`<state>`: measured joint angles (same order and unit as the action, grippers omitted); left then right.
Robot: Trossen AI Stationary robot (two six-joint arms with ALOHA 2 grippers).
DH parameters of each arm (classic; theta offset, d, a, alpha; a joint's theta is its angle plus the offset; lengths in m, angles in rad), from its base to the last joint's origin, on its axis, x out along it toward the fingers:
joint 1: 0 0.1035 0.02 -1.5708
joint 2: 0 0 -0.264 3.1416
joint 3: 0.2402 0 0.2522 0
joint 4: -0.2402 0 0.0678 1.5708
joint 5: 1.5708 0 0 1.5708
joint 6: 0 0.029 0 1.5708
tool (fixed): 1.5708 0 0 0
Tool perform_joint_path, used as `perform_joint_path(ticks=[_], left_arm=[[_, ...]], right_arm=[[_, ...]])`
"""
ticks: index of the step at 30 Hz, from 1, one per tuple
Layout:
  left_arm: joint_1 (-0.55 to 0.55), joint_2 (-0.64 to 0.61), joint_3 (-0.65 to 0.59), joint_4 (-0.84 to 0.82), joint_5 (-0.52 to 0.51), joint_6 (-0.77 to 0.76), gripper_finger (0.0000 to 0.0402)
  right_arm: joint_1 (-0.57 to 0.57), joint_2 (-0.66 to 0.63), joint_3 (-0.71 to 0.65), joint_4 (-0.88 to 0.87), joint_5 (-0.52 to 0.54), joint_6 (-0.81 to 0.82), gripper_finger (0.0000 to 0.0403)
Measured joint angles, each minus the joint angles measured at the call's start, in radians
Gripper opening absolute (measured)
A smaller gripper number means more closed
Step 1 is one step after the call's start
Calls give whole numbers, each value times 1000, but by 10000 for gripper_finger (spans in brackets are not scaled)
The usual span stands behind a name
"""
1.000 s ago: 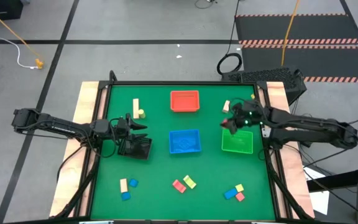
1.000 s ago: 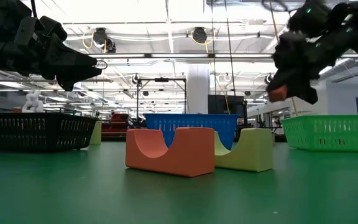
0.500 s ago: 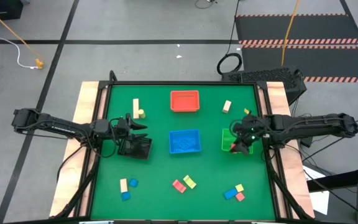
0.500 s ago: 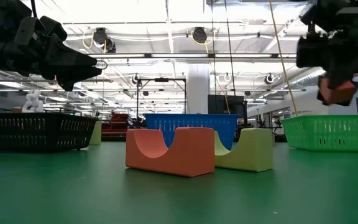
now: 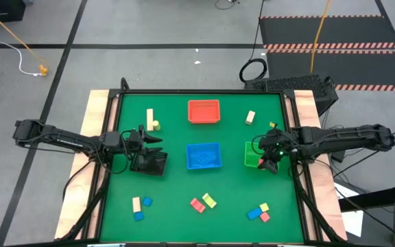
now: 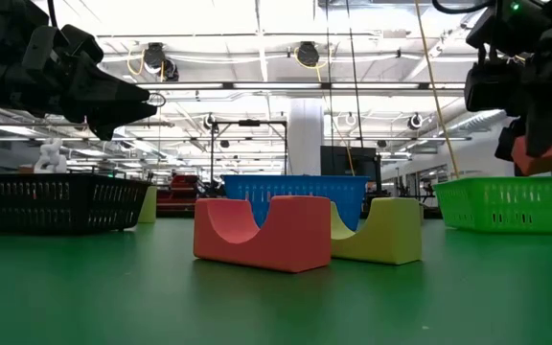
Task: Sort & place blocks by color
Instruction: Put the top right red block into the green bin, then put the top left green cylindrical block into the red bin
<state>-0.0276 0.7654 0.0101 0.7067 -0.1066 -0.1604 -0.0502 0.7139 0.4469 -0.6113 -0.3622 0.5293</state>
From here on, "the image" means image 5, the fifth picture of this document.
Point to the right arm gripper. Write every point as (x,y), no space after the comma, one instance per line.
(273,143)

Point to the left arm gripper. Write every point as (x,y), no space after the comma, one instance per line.
(136,140)

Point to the yellow cylinder block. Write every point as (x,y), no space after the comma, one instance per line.
(156,125)

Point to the long wooden block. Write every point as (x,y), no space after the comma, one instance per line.
(149,118)

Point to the long blue block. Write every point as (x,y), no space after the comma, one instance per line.
(254,213)

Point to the yellow arch block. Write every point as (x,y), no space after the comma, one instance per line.
(209,200)

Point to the red arch block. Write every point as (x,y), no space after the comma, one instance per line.
(197,205)

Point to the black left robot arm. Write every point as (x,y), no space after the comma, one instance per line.
(70,140)

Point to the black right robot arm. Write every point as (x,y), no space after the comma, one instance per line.
(338,137)

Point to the green plastic basket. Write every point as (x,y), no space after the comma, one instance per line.
(250,154)

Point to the black plastic basket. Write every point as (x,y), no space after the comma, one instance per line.
(154,167)

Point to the green table mat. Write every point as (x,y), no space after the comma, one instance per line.
(170,185)

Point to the blue plastic basket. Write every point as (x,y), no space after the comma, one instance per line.
(204,156)

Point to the red plastic basket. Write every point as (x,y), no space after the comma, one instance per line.
(204,111)

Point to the black perforated computer case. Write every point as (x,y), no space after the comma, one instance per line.
(293,83)

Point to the white paper sheet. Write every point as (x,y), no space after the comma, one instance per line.
(353,223)

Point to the black beam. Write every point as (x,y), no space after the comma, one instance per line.
(376,199)

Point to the yellow plug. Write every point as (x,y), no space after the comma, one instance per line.
(43,70)

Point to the black hazard-striped floor mat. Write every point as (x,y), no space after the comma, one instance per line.
(355,31)

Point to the black table frame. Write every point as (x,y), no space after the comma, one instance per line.
(201,91)

